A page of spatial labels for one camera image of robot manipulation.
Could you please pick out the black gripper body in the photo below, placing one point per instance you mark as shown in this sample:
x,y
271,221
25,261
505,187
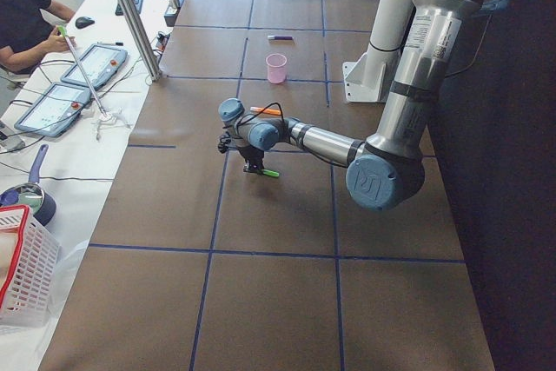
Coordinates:
x,y
248,155

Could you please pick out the green marker pen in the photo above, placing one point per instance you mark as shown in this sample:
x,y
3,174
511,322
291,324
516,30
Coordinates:
x,y
271,173

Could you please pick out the orange marker pen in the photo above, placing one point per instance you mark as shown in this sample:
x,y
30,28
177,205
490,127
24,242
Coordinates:
x,y
267,111

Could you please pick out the purple marker pen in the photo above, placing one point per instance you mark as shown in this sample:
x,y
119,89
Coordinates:
x,y
279,38

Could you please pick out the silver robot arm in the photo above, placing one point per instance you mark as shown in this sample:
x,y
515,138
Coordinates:
x,y
404,67

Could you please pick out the long metal grabber stick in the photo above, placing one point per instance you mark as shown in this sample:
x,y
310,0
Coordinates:
x,y
105,116

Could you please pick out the far relay connector block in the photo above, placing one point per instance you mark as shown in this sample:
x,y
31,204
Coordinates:
x,y
161,41

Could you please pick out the metal cup on black box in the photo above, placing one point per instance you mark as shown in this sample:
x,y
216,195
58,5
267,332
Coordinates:
x,y
172,12

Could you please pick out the upper teach pendant tablet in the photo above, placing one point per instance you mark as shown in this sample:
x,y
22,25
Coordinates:
x,y
100,62

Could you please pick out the teach pendant tablet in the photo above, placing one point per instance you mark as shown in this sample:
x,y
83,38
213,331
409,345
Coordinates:
x,y
55,110
100,62

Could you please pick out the black marker on desk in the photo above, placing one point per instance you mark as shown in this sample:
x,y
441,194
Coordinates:
x,y
111,44

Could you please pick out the lower teach pendant tablet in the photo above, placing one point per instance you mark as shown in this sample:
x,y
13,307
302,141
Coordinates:
x,y
55,110

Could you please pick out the blue frying pan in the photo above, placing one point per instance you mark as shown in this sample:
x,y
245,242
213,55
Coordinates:
x,y
42,205

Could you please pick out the black computer mouse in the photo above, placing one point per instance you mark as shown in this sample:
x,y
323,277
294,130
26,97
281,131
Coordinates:
x,y
84,22

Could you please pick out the red white plastic basket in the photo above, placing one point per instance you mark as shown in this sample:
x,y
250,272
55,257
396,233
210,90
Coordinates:
x,y
29,255

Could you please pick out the person in black shirt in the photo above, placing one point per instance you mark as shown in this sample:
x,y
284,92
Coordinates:
x,y
26,37

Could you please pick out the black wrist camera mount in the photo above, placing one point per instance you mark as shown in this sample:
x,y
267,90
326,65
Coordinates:
x,y
224,143

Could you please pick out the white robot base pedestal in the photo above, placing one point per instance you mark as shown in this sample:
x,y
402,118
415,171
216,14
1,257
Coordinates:
x,y
368,80

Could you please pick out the aluminium frame post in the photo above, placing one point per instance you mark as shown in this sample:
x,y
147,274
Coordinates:
x,y
139,35

